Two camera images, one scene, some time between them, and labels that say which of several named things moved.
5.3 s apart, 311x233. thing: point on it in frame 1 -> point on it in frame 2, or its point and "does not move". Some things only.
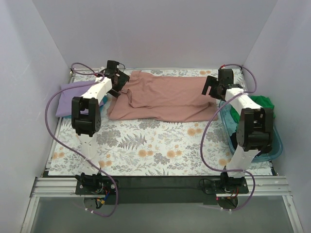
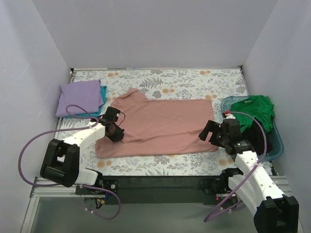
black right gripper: x=211 y=85 -> x=211 y=132
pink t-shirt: x=149 y=98 -> x=157 y=126
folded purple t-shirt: x=64 y=106 does not move
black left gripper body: x=120 y=81 -> x=119 y=135
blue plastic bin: x=231 y=126 does not move
